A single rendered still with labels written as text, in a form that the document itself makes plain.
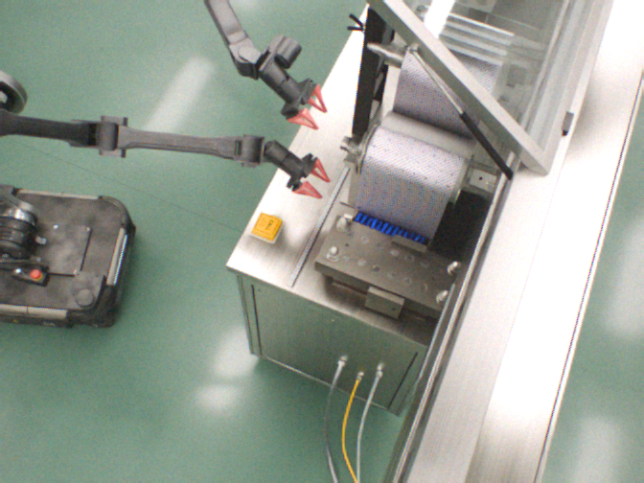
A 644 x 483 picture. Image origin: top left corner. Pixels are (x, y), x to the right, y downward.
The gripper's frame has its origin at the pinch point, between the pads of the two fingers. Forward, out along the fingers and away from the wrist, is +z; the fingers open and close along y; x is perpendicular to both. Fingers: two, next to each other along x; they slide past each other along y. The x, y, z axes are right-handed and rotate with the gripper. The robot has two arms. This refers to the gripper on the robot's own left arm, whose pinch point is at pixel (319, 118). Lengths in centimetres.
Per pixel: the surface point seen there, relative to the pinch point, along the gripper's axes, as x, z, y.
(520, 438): 53, 41, 64
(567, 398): -27, 169, -5
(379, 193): 2.5, 24.4, 6.5
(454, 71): 61, -11, 20
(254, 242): -37.3, 17.3, 21.5
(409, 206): 7.5, 31.8, 6.7
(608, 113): 54, 41, -18
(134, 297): -144, 30, 24
